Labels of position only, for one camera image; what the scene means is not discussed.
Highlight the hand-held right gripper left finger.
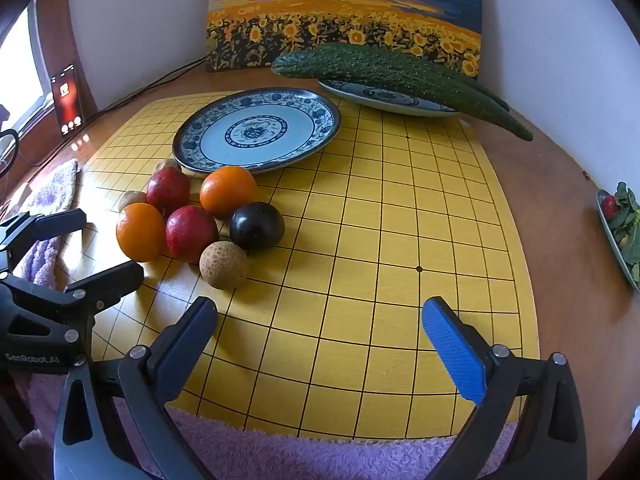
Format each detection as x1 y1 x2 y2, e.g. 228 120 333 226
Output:
52 296 219 480

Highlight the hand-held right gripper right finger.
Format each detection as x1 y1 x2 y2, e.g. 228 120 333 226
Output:
421 296 588 480

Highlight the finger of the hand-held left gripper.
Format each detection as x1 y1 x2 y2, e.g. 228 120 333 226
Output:
0 261 145 346
0 209 87 273

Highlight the orange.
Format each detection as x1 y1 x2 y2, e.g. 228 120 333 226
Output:
116 203 167 263
200 166 259 220

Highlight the red apple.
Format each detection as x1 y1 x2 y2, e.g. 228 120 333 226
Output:
166 205 220 264
146 167 191 218

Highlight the dark purple plum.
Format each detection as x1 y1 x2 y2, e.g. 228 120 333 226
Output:
229 202 286 250

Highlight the large blue patterned plate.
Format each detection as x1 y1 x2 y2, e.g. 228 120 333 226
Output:
172 87 343 175

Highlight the black smartphone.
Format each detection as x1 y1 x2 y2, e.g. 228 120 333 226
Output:
50 63 86 139

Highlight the yellow grid board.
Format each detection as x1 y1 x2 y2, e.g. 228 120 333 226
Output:
75 91 541 438

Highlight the purple fluffy towel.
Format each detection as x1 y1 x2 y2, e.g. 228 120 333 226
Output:
0 158 523 480

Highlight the window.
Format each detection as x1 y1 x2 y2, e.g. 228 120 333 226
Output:
0 0 53 136

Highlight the plate of vegetables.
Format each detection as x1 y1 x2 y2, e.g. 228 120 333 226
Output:
596 182 640 293

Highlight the green leafy vegetable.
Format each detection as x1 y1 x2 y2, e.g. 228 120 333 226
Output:
607 181 640 281

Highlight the green cucumber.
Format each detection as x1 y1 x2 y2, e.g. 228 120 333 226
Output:
271 42 534 142
422 59 511 112

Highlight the small blue patterned plate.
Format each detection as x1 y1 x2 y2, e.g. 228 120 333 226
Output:
317 79 463 118

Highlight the sunflower field painting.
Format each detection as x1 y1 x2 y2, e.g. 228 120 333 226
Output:
205 0 483 78

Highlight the black looped gripper cable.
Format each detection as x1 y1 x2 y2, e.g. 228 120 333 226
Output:
0 129 21 178

